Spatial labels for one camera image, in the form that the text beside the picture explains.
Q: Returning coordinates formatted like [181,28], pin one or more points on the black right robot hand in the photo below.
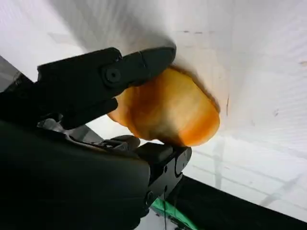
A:
[72,177]

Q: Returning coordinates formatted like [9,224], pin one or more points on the orange white toy bread roll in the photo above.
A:
[170,110]

